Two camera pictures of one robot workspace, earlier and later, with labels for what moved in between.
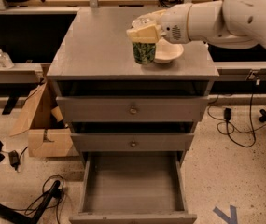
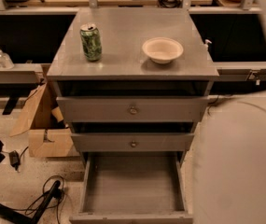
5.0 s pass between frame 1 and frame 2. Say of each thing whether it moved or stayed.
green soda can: moved
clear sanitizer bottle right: stayed
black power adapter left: stayed
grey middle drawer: stayed
